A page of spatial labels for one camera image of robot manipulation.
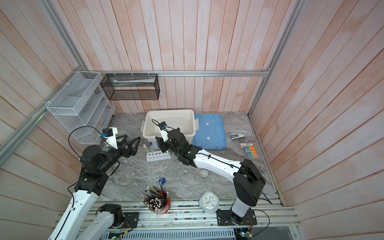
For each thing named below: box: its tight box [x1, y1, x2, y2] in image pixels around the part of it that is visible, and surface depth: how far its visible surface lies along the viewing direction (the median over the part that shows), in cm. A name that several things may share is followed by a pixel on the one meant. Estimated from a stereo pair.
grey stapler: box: [229, 132, 245, 141], surface depth 106 cm
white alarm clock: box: [199, 191, 220, 214], surface depth 78 cm
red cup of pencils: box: [140, 181, 171, 214], surface depth 68 cm
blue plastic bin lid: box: [192, 114, 227, 150], surface depth 113 cm
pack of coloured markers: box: [239, 142, 258, 159], surface depth 100 cm
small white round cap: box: [200, 169, 209, 178], surface depth 88 cm
